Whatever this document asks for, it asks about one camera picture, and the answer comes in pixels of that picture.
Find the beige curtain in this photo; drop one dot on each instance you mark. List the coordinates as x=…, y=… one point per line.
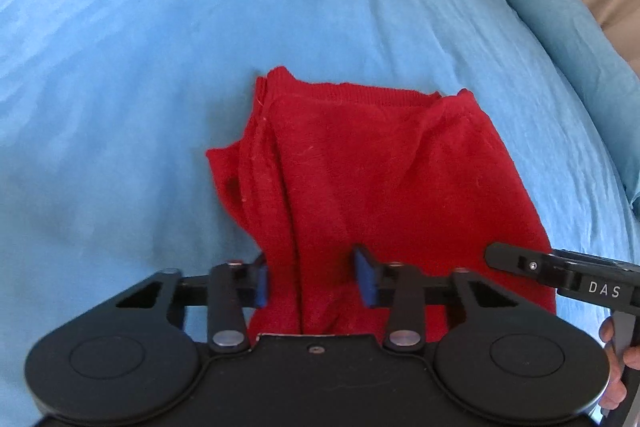
x=615, y=2

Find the blue duvet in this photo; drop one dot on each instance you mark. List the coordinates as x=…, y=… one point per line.
x=575, y=57

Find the bed with blue sheet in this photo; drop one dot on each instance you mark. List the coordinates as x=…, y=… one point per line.
x=140, y=67

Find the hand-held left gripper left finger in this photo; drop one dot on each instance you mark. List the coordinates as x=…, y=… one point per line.
x=260, y=282

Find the red knit sweater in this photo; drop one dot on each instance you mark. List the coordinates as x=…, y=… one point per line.
x=375, y=177

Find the person's right hand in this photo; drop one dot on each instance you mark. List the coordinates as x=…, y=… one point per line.
x=612, y=387

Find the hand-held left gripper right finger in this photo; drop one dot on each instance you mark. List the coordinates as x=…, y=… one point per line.
x=366, y=279

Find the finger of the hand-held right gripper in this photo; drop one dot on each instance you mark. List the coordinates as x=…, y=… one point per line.
x=515, y=259

